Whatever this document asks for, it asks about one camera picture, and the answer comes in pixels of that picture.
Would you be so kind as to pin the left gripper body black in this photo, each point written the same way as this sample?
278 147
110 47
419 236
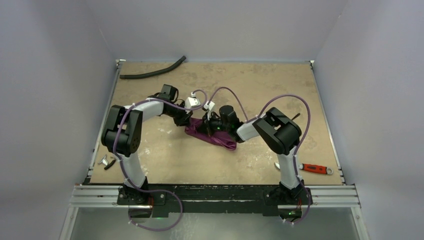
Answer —
179 115

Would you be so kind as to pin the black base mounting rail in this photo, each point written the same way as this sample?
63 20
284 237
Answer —
222 199

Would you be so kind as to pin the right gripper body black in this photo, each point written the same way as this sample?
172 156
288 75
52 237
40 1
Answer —
208 122

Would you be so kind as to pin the black handled pliers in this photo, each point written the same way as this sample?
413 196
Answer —
107 161

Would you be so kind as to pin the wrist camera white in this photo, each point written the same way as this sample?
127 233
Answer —
208 107
192 102

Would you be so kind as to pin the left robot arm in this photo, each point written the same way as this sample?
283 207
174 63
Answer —
123 131

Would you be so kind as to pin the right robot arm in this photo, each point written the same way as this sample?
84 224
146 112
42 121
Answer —
280 133

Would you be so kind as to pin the adjustable wrench red handle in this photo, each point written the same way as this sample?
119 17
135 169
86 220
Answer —
312 168

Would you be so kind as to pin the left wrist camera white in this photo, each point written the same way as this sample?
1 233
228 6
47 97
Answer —
192 102

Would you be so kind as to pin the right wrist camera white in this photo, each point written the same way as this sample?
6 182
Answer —
208 107

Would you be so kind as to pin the purple cloth napkin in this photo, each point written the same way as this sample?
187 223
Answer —
218 138

